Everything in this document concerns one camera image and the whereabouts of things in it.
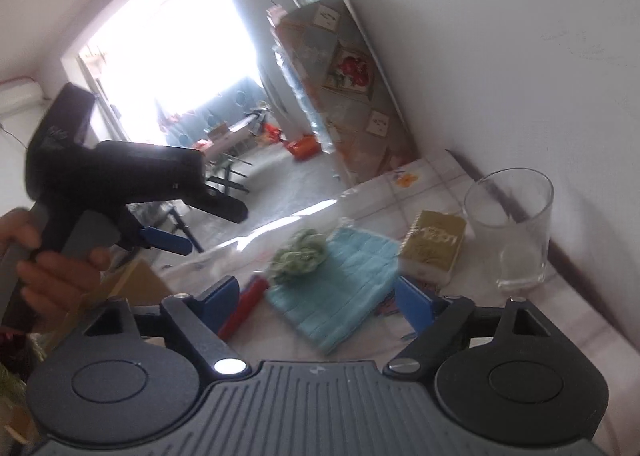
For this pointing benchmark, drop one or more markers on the teal folded towel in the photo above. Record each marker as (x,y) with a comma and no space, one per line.
(340,286)

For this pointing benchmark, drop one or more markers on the patterned mattress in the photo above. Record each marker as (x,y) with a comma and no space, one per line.
(350,101)

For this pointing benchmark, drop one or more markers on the green fluffy cloth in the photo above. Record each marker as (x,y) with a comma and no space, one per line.
(297,256)

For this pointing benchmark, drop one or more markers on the person's left hand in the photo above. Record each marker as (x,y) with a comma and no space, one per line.
(55,281)

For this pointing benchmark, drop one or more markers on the clear drinking glass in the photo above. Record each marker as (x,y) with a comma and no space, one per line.
(510,231)

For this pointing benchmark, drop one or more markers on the gold and white box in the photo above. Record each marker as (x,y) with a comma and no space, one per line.
(432,246)

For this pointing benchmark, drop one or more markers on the orange red bag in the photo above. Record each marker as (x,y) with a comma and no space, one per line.
(302,147)

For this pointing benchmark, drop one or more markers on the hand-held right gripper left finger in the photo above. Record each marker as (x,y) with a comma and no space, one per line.
(220,301)

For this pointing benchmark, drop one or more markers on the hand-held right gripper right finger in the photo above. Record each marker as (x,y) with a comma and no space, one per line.
(415,306)

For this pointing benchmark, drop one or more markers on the white wall air conditioner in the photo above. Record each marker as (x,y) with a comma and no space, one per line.
(17,96)

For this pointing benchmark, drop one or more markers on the folding table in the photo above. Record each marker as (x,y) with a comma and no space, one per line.
(232,146)

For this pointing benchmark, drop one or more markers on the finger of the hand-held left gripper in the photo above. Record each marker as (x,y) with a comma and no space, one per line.
(222,206)
(167,238)

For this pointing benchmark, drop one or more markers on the brown cardboard box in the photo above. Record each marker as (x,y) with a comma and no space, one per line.
(135,281)

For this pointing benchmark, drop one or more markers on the red cylindrical tube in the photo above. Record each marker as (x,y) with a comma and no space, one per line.
(242,306)

